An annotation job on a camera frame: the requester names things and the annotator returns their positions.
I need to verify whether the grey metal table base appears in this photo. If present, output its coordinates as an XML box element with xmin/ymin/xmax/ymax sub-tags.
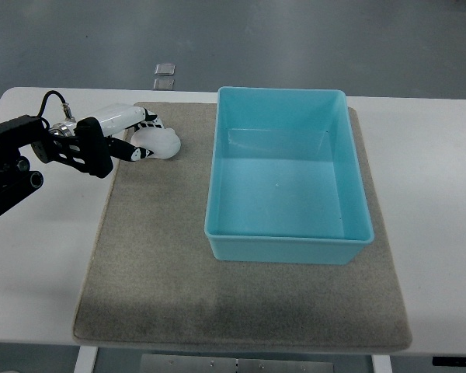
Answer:
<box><xmin>139</xmin><ymin>354</ymin><xmax>335</xmax><ymax>373</ymax></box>

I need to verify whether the lower floor metal plate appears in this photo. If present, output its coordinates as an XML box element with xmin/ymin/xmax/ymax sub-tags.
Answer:
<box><xmin>153</xmin><ymin>78</ymin><xmax>175</xmax><ymax>91</ymax></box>

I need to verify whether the white left table leg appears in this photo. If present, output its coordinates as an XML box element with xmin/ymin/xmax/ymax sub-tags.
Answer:
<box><xmin>73</xmin><ymin>346</ymin><xmax>98</xmax><ymax>373</ymax></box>

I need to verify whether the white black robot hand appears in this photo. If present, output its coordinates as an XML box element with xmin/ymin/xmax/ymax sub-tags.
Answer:
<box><xmin>89</xmin><ymin>104</ymin><xmax>164</xmax><ymax>162</ymax></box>

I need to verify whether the blue plastic box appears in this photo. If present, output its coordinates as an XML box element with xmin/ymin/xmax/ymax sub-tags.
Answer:
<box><xmin>204</xmin><ymin>87</ymin><xmax>374</xmax><ymax>265</ymax></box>

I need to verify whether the white plush toy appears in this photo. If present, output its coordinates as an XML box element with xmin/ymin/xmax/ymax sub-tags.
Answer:
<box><xmin>130</xmin><ymin>127</ymin><xmax>181</xmax><ymax>159</ymax></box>

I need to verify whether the white table leg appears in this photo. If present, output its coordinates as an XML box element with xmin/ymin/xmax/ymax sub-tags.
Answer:
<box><xmin>371</xmin><ymin>355</ymin><xmax>393</xmax><ymax>373</ymax></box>
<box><xmin>73</xmin><ymin>346</ymin><xmax>98</xmax><ymax>373</ymax></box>

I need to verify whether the black table control panel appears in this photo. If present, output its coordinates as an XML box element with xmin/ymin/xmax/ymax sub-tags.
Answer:
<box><xmin>432</xmin><ymin>356</ymin><xmax>466</xmax><ymax>368</ymax></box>

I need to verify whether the upper floor metal plate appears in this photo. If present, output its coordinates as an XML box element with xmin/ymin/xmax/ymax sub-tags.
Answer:
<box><xmin>155</xmin><ymin>63</ymin><xmax>176</xmax><ymax>76</ymax></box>

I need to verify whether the grey felt mat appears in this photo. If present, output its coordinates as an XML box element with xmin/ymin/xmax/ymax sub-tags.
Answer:
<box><xmin>72</xmin><ymin>102</ymin><xmax>412</xmax><ymax>353</ymax></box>

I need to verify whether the white right table leg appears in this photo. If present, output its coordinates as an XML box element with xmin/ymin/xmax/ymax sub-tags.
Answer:
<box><xmin>371</xmin><ymin>355</ymin><xmax>393</xmax><ymax>373</ymax></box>

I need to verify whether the floor metal plate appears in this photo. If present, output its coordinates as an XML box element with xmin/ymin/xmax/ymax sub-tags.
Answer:
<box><xmin>153</xmin><ymin>78</ymin><xmax>175</xmax><ymax>91</ymax></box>
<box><xmin>155</xmin><ymin>63</ymin><xmax>176</xmax><ymax>76</ymax></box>

